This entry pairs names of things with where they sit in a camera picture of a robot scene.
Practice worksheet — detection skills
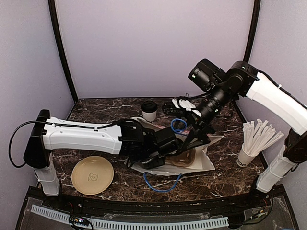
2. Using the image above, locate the brown cardboard cup carrier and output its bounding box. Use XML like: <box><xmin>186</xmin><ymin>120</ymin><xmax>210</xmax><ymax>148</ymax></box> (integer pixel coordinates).
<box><xmin>165</xmin><ymin>149</ymin><xmax>196</xmax><ymax>167</ymax></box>

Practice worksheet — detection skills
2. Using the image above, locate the white cup holding straws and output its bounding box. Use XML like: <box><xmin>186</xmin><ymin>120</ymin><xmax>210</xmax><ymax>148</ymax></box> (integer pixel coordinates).
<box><xmin>236</xmin><ymin>145</ymin><xmax>256</xmax><ymax>168</ymax></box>

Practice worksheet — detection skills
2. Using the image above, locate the paper wrapped straws bundle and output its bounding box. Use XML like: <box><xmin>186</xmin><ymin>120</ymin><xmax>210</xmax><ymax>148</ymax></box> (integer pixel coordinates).
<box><xmin>242</xmin><ymin>119</ymin><xmax>284</xmax><ymax>157</ymax></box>

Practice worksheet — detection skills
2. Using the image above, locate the white paper cup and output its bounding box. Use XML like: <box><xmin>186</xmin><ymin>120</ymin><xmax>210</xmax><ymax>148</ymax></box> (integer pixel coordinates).
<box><xmin>142</xmin><ymin>111</ymin><xmax>157</xmax><ymax>124</ymax></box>

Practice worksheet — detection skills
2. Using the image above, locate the right black frame post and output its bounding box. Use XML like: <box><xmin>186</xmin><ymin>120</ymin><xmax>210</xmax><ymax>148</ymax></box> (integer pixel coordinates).
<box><xmin>243</xmin><ymin>0</ymin><xmax>261</xmax><ymax>62</ymax></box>

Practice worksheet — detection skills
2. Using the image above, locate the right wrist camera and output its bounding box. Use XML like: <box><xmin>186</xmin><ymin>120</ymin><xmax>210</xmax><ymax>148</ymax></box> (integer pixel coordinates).
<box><xmin>162</xmin><ymin>98</ymin><xmax>196</xmax><ymax>117</ymax></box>

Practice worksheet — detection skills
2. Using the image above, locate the black frame post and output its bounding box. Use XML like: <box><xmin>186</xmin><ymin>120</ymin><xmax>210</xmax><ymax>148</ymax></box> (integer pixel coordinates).
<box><xmin>243</xmin><ymin>0</ymin><xmax>261</xmax><ymax>62</ymax></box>
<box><xmin>48</xmin><ymin>0</ymin><xmax>79</xmax><ymax>103</ymax></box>

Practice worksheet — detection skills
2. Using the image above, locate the white perforated cable duct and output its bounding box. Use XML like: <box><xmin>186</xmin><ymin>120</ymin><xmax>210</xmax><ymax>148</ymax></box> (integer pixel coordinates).
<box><xmin>30</xmin><ymin>205</ymin><xmax>229</xmax><ymax>230</ymax></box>

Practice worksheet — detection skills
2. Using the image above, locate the left black frame post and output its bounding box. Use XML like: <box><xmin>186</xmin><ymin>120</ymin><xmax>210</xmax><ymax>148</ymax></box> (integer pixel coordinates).
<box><xmin>48</xmin><ymin>0</ymin><xmax>79</xmax><ymax>103</ymax></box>

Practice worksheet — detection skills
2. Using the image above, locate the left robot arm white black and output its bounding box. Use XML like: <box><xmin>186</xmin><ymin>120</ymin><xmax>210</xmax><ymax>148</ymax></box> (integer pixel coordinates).
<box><xmin>12</xmin><ymin>109</ymin><xmax>180</xmax><ymax>209</ymax></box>

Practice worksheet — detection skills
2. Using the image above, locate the cream yellow plate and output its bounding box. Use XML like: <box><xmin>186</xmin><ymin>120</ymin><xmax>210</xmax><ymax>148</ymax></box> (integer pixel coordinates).
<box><xmin>71</xmin><ymin>156</ymin><xmax>114</xmax><ymax>195</ymax></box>

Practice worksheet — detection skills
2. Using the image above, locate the black front table rail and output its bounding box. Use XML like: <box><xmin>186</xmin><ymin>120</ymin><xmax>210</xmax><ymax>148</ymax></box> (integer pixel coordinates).
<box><xmin>26</xmin><ymin>186</ymin><xmax>271</xmax><ymax>216</ymax></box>

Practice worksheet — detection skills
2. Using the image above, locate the black plastic cup lid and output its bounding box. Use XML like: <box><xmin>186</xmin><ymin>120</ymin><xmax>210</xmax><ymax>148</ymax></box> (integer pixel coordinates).
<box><xmin>141</xmin><ymin>101</ymin><xmax>158</xmax><ymax>113</ymax></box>

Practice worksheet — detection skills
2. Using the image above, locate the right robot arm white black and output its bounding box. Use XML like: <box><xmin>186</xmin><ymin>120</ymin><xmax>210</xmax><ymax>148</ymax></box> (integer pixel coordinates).
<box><xmin>172</xmin><ymin>59</ymin><xmax>307</xmax><ymax>208</ymax></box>

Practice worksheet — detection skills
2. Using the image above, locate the blue checkered paper bag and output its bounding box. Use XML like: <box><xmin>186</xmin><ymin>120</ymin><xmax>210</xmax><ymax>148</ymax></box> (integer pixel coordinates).
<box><xmin>130</xmin><ymin>116</ymin><xmax>224</xmax><ymax>193</ymax></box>

